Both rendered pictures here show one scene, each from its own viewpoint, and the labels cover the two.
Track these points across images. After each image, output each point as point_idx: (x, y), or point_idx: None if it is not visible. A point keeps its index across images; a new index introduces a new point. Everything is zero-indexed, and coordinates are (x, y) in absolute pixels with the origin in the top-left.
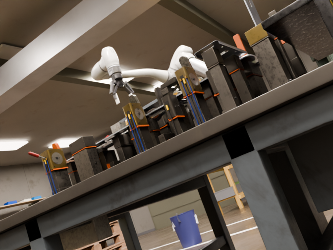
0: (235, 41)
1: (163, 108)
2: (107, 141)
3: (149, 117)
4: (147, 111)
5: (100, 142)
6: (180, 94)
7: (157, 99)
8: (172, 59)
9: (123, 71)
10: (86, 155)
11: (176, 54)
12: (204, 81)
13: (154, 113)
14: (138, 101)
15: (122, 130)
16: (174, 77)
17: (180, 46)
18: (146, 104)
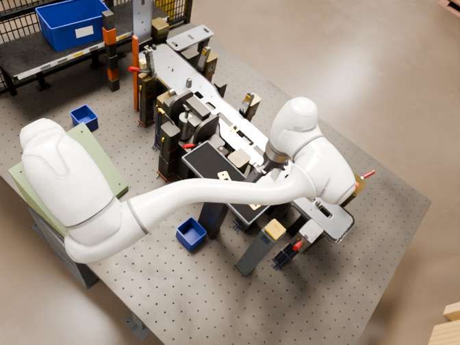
0: (138, 43)
1: (220, 110)
2: (283, 172)
3: (233, 123)
4: (228, 152)
5: (290, 168)
6: (207, 87)
7: (217, 125)
8: (101, 174)
9: (263, 184)
10: None
11: (90, 157)
12: (189, 70)
13: (228, 116)
14: (244, 98)
15: (263, 145)
16: (193, 96)
17: (65, 135)
18: (225, 158)
